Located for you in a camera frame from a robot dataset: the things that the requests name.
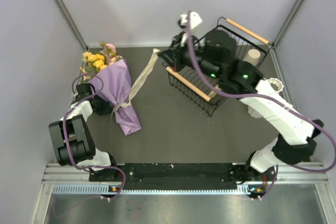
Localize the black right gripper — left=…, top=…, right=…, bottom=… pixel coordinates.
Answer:
left=157, top=30, right=222, bottom=81

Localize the cream ribbon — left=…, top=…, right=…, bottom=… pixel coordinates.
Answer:
left=112, top=48, right=160, bottom=114

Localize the purple pink wrapping paper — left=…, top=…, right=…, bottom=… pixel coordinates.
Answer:
left=89, top=59, right=142, bottom=136

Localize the yellow pink flower bunch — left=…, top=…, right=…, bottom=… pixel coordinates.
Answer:
left=80, top=42, right=123, bottom=82

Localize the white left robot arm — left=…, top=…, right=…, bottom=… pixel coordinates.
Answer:
left=48, top=83, right=119, bottom=180

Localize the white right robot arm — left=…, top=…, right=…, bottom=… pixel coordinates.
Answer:
left=159, top=29, right=323, bottom=180

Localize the white ribbed vase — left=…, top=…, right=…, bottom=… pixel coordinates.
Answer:
left=248, top=78, right=284, bottom=119

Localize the wooden spatula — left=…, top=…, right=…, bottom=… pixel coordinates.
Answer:
left=208, top=85, right=222, bottom=99

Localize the beige cylindrical cup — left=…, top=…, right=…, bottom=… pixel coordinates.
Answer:
left=243, top=49, right=261, bottom=66

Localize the near wooden basket handle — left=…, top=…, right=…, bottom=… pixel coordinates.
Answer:
left=165, top=67, right=211, bottom=102

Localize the wooden basket handle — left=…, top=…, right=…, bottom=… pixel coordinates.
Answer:
left=225, top=18, right=270, bottom=45
left=165, top=67, right=211, bottom=102

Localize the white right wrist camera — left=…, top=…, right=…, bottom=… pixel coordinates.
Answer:
left=177, top=12, right=203, bottom=30

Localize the far wooden basket handle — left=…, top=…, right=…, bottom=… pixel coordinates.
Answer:
left=225, top=18, right=270, bottom=45

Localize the black wire basket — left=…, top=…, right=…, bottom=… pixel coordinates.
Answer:
left=159, top=24, right=269, bottom=115

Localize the aluminium front rail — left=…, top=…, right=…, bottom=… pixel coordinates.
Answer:
left=42, top=163, right=328, bottom=196

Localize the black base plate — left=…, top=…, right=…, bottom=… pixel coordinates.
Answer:
left=88, top=163, right=278, bottom=190

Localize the aluminium corner post left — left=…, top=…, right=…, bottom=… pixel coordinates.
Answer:
left=54, top=0, right=88, bottom=51

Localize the aluminium corner post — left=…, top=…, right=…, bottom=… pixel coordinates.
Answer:
left=272, top=0, right=305, bottom=48
left=54, top=0, right=88, bottom=51

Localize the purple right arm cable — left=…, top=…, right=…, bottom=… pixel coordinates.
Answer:
left=185, top=10, right=336, bottom=200

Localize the aluminium corner post right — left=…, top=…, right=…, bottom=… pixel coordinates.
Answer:
left=272, top=0, right=305, bottom=48

